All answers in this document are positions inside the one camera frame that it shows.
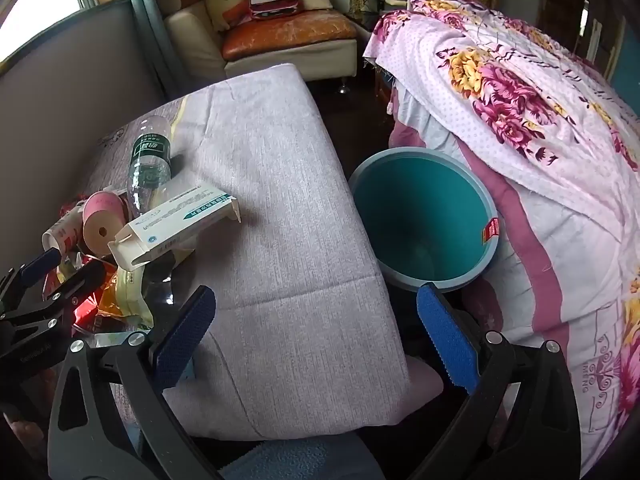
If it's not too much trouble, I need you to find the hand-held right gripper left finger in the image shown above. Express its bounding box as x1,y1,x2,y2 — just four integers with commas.
47,285,223,480

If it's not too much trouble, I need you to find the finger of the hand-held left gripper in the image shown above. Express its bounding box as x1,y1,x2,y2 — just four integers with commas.
0,247,63,313
30,261,108,333

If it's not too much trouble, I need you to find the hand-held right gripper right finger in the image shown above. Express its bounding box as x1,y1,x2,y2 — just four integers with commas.
410,282,581,480

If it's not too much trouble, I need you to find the red orange snack wrapper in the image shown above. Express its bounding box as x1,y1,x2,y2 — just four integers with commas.
60,255,121,336

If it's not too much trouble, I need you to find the red white paper cup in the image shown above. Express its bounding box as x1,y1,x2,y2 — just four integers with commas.
41,205,86,261

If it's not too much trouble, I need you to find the white medicine box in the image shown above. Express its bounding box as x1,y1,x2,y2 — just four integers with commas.
108,185,242,272

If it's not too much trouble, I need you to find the teal trash bin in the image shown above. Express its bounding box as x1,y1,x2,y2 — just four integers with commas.
347,147,501,293

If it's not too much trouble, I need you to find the clear plastic bottle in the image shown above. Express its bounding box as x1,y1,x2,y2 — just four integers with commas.
127,116,173,216

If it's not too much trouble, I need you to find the person's left hand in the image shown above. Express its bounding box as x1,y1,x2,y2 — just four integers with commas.
2,412,48,461

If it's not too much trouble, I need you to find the pink floral quilt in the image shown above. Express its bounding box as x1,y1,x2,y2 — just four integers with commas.
362,0,640,453

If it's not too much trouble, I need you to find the teal curtain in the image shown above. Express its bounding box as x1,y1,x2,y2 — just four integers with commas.
107,0,173,103

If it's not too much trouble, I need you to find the cream sofa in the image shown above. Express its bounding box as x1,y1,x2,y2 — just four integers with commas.
155,0,358,81

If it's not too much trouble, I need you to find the orange seat cushion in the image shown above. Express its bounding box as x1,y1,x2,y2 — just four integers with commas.
221,10,358,61

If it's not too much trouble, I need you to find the dark wooden door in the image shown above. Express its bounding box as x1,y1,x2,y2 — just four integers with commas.
542,0,588,56

